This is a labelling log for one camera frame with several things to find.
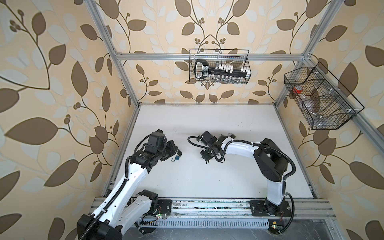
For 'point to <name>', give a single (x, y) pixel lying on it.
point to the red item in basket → (298, 89)
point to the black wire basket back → (222, 78)
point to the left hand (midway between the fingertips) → (179, 146)
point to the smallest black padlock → (232, 135)
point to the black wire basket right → (321, 100)
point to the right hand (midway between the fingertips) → (205, 156)
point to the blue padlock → (177, 157)
